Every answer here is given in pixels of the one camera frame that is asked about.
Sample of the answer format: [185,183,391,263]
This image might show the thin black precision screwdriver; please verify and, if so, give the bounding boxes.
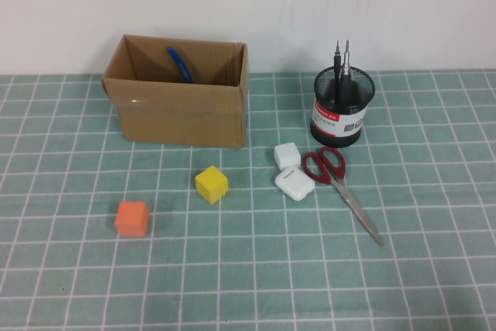
[332,39,343,104]

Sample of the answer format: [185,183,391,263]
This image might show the orange cube block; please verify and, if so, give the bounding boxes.
[114,201,150,237]

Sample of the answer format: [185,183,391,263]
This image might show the yellow cube block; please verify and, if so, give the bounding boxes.
[195,165,229,205]

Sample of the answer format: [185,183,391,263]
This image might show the white cube block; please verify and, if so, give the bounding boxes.
[274,142,301,171]

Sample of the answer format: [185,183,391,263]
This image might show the green checked tablecloth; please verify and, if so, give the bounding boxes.
[0,70,496,331]

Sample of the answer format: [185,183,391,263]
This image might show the white earbuds case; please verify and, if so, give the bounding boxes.
[274,166,315,202]

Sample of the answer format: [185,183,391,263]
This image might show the thick black screwdriver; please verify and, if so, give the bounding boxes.
[339,39,353,106]

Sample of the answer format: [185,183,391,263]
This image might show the black mesh pen holder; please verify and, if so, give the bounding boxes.
[309,66,376,149]

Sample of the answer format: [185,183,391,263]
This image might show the red-handled scissors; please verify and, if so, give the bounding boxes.
[302,146,384,247]

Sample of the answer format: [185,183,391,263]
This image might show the brown cardboard box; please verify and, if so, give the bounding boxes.
[102,34,250,150]

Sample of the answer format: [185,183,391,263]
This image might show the blue-handled cutting pliers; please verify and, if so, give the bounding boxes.
[166,46,195,84]

